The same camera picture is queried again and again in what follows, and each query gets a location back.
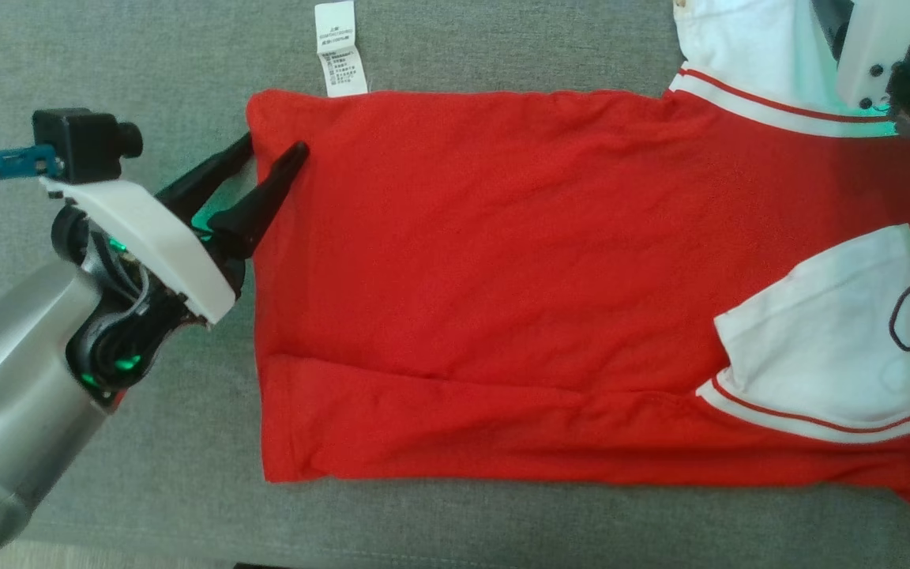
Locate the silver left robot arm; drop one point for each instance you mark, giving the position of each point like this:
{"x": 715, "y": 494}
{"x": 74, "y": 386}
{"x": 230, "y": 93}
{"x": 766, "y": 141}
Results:
{"x": 5, "y": 411}

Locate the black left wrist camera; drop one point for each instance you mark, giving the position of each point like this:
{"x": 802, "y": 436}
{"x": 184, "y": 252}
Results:
{"x": 80, "y": 144}

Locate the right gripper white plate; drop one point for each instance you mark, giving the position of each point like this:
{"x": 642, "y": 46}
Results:
{"x": 881, "y": 47}

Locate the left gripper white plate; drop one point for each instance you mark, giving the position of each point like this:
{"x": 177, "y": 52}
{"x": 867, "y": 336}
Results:
{"x": 163, "y": 253}

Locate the red shirt with white sleeves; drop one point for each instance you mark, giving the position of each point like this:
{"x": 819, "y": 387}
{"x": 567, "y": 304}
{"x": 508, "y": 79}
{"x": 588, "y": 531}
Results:
{"x": 502, "y": 276}

